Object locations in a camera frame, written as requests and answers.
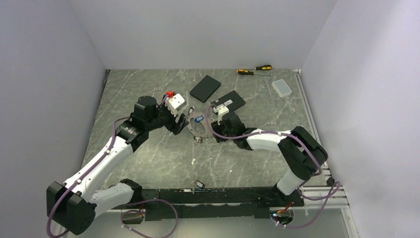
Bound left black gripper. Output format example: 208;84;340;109
146;95;189;135

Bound large metal keyring with keys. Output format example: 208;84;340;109
187;107;214;143

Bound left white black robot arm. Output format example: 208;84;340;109
46;92;188;238

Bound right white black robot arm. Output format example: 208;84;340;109
209;112;328;206

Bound black box with label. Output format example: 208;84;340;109
211;90;246;114

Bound plain black box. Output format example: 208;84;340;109
189;75;221;103

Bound lower orange black screwdriver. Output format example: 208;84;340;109
237;69;270;76

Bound orange black screwdriver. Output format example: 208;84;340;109
252;64;272;71
237;69;270;76

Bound small silver wrench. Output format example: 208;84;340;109
263;78;275;101

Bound translucent white plastic case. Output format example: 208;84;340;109
272;79;292;98

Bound upper orange black screwdriver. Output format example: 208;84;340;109
252;64;272;71

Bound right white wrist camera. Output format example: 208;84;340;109
213;104;229;124

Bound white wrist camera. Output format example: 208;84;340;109
164;91;186;117
213;104;229;124

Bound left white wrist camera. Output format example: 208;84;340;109
164;91;186;117

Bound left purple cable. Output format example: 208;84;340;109
46;95;169;238

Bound black base frame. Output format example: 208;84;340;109
117;186;304;221

